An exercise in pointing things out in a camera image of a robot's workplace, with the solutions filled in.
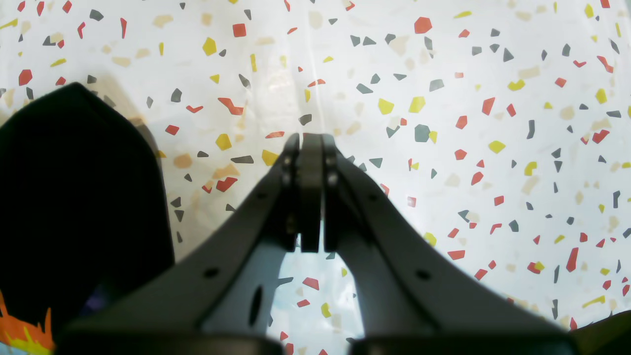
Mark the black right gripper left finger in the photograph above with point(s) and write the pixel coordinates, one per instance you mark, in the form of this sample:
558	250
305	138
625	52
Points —
217	301

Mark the black t-shirt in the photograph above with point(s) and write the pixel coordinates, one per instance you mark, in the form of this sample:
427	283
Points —
84	217

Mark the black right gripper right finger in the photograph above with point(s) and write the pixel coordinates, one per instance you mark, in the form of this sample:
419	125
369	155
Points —
413	301

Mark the terrazzo pattern tablecloth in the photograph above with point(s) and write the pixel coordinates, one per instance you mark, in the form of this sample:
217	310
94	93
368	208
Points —
499	129

